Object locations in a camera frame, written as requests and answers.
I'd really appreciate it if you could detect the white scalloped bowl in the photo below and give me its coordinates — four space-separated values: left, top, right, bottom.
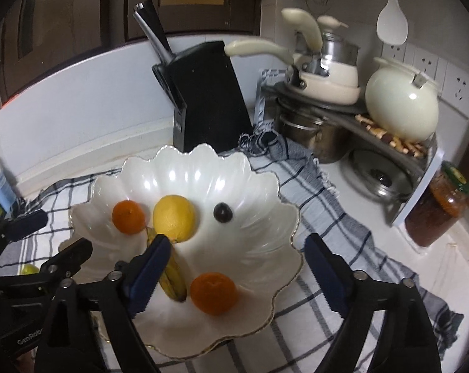
68 144 305 359

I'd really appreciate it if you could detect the large yellow citrus fruit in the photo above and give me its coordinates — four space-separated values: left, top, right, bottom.
153 195 196 242

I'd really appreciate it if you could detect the steel pot with cream handle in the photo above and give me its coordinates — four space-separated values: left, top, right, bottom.
281 8 360 75

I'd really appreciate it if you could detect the large stainless steel pot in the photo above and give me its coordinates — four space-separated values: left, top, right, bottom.
275 101 350 164

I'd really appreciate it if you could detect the round cream lidded pot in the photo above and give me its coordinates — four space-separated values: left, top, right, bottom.
365 57 440 143

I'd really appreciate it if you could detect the white rice paddle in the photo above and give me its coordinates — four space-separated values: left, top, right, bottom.
376 0 409 46

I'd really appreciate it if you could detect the white wall outlet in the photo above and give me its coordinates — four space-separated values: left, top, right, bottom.
441 62 469 119
412 48 449 86
382 43 414 71

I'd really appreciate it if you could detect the spotted ripe banana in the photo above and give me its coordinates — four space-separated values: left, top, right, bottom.
147 227 188 302

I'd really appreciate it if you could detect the grey handled knife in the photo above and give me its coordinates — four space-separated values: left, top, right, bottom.
133 2 175 63
132 12 169 65

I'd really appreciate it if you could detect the wooden bead trivet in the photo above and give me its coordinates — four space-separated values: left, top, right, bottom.
354 113 430 159

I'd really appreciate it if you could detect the glass jar of red sauce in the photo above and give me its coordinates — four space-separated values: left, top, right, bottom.
405 162 469 248

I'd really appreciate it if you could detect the orange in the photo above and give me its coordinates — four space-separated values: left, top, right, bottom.
112 200 147 235
190 272 239 315

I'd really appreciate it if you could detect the grey checked kitchen cloth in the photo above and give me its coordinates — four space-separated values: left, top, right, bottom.
0 130 465 373

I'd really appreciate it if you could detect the grey corner shelf rack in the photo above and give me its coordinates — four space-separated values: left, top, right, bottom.
258 69 445 227

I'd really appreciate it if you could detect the dark brown wooden cabinet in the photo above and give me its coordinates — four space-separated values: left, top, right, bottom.
0 0 263 105

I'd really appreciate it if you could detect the black knife block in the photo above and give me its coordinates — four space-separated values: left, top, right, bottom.
173 41 254 152

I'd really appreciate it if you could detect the cream saucepan with long handle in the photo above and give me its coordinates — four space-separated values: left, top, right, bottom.
224 39 361 105

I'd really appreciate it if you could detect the steel pot lid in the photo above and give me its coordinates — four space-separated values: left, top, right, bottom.
348 148 414 203

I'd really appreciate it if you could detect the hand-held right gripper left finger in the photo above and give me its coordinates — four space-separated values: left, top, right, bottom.
34 234 172 373

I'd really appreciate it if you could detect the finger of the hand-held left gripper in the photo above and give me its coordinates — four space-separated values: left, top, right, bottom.
0 238 94 292
0 209 49 269

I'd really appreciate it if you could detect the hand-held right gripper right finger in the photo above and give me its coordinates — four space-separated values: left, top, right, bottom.
304 233 443 373

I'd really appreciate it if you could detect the dark plum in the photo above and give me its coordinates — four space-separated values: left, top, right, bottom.
213 203 232 224

